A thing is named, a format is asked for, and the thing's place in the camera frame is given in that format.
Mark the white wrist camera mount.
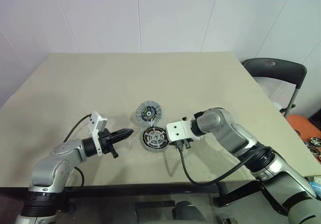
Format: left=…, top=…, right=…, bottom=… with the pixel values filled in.
left=89, top=111, right=108, bottom=157
left=166, top=117, right=201, bottom=144

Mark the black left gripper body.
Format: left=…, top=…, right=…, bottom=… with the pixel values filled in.
left=98, top=128, right=119, bottom=160

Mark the black table frame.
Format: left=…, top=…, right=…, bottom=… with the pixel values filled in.
left=0, top=181, right=263, bottom=208

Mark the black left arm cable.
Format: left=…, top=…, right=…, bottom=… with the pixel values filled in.
left=62, top=113, right=92, bottom=187

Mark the black folding chair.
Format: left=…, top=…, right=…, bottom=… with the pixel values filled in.
left=242, top=58, right=308, bottom=117

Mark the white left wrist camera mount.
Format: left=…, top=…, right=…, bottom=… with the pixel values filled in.
left=89, top=111, right=108, bottom=157

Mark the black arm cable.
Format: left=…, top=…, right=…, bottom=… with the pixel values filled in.
left=62, top=113, right=92, bottom=187
left=177, top=143, right=274, bottom=185

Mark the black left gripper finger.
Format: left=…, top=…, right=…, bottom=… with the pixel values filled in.
left=111, top=132, right=135, bottom=145
left=109, top=128, right=135, bottom=139

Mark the motor stator with copper windings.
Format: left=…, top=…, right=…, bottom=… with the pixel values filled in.
left=139, top=126, right=169, bottom=153

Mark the orange rounded object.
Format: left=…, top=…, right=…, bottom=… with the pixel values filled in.
left=285, top=114, right=321, bottom=141

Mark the grey motor rotor cover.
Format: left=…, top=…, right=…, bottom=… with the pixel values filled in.
left=135, top=100, right=163, bottom=127

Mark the black flat bar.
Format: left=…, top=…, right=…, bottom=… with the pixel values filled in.
left=135, top=200, right=176, bottom=208

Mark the blue plastic item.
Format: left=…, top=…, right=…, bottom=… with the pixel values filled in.
left=307, top=176, right=321, bottom=192

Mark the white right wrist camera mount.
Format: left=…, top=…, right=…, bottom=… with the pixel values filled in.
left=166, top=117, right=201, bottom=144

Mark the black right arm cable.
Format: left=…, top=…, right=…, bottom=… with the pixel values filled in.
left=177, top=143, right=274, bottom=185

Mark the dark rounded shape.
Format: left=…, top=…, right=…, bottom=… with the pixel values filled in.
left=173, top=200, right=208, bottom=224

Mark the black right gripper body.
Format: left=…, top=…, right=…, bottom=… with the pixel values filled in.
left=172, top=138, right=194, bottom=152

